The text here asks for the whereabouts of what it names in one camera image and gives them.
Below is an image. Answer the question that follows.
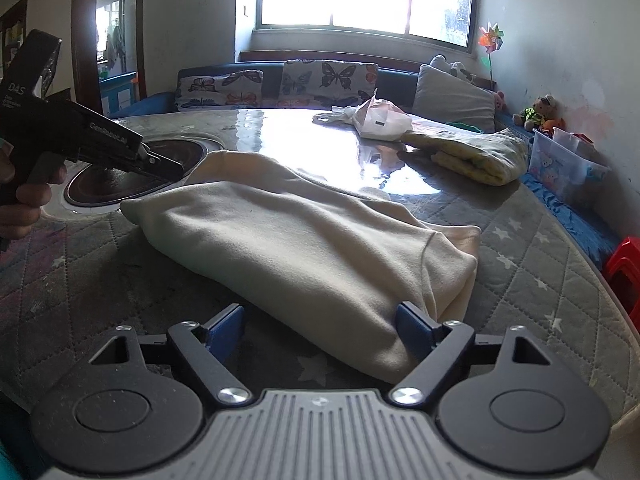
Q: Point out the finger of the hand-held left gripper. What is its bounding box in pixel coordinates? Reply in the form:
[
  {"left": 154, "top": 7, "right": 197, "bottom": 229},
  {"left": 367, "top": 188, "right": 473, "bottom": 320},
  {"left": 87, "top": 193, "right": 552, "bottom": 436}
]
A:
[{"left": 125, "top": 142, "right": 190, "bottom": 181}]

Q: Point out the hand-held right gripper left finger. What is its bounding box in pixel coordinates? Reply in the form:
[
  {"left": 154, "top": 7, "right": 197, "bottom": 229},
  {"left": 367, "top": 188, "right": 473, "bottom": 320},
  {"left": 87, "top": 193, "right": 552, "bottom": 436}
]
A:
[{"left": 90, "top": 302, "right": 253, "bottom": 407}]

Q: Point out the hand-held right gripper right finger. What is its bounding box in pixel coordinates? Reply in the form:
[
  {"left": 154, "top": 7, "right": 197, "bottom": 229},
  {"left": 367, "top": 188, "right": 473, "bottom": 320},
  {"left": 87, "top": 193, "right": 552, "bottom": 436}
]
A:
[{"left": 390, "top": 301, "right": 553, "bottom": 407}]

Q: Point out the cream sweatshirt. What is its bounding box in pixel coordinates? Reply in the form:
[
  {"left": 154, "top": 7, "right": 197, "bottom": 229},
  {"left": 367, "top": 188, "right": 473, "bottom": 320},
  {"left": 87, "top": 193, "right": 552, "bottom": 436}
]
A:
[{"left": 120, "top": 150, "right": 482, "bottom": 385}]

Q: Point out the person's left hand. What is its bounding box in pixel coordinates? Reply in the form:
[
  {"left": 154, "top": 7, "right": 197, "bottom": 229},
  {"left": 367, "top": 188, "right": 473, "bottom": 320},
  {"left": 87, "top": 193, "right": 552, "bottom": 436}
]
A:
[{"left": 0, "top": 166, "right": 68, "bottom": 241}]

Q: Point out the dark round bowl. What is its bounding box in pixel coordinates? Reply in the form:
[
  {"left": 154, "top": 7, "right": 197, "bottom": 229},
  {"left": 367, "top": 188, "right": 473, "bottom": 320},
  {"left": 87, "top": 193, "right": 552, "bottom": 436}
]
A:
[{"left": 62, "top": 139, "right": 223, "bottom": 208}]

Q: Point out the blue and white cabinet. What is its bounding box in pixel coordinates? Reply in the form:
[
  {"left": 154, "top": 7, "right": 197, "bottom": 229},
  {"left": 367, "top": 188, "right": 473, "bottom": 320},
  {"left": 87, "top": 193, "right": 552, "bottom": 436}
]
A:
[{"left": 100, "top": 72, "right": 139, "bottom": 116}]

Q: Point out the butterfly print cushion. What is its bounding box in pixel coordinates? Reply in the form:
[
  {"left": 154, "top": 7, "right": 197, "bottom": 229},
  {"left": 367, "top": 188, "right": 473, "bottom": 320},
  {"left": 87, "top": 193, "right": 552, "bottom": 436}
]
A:
[
  {"left": 277, "top": 60, "right": 379, "bottom": 109},
  {"left": 175, "top": 70, "right": 265, "bottom": 112}
]

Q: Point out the dark wooden shelf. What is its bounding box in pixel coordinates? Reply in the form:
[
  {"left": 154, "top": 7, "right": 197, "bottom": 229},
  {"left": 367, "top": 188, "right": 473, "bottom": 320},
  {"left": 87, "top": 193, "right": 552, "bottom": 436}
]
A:
[{"left": 0, "top": 0, "right": 29, "bottom": 88}]

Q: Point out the folded yellow blanket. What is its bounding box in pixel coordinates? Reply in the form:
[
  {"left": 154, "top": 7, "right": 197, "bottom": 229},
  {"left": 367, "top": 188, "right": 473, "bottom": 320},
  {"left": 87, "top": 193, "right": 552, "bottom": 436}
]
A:
[{"left": 402, "top": 128, "right": 531, "bottom": 187}]

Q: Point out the blue ruffled cover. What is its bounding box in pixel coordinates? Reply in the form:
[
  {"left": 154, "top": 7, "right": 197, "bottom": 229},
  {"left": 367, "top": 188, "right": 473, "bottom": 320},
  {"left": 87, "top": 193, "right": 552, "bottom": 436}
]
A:
[{"left": 520, "top": 172, "right": 621, "bottom": 264}]

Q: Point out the white plastic bag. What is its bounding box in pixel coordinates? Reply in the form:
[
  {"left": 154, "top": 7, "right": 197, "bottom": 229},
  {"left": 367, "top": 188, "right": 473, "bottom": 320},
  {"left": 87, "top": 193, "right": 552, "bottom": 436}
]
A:
[{"left": 312, "top": 89, "right": 414, "bottom": 141}]

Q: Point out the red plastic stool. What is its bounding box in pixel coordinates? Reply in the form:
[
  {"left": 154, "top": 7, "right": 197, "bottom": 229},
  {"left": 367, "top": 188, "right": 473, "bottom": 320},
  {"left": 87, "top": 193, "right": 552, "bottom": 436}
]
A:
[{"left": 602, "top": 236, "right": 640, "bottom": 311}]

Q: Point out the clear plastic storage box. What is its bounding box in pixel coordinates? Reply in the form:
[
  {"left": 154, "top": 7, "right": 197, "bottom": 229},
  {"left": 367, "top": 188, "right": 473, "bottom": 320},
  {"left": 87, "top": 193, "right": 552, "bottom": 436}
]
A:
[{"left": 530, "top": 127, "right": 611, "bottom": 204}]

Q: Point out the grey pillow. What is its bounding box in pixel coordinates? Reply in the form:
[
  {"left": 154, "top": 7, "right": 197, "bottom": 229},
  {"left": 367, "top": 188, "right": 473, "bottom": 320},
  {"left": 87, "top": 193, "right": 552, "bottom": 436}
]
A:
[{"left": 411, "top": 64, "right": 497, "bottom": 133}]

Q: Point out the blue sofa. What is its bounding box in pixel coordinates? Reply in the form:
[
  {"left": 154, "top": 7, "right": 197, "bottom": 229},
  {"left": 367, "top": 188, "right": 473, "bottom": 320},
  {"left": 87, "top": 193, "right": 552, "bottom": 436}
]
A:
[{"left": 112, "top": 61, "right": 531, "bottom": 136}]

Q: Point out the teddy bear toy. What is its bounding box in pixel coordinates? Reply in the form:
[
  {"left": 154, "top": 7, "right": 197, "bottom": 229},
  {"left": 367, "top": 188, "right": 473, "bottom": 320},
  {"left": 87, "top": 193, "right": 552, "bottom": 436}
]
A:
[{"left": 514, "top": 94, "right": 566, "bottom": 134}]

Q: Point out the white plush toy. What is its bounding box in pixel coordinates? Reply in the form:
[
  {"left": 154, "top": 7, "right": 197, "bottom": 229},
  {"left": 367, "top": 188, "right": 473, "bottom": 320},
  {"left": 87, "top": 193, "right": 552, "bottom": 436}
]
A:
[{"left": 429, "top": 55, "right": 476, "bottom": 84}]

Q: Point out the colourful pinwheel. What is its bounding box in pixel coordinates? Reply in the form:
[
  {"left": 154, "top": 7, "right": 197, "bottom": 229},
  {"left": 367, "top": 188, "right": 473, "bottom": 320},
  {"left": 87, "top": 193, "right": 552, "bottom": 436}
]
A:
[{"left": 477, "top": 22, "right": 505, "bottom": 83}]

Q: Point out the brown door frame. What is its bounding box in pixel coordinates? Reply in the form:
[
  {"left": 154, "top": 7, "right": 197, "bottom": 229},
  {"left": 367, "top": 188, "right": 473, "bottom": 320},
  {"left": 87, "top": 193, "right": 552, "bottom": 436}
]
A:
[{"left": 70, "top": 0, "right": 147, "bottom": 104}]

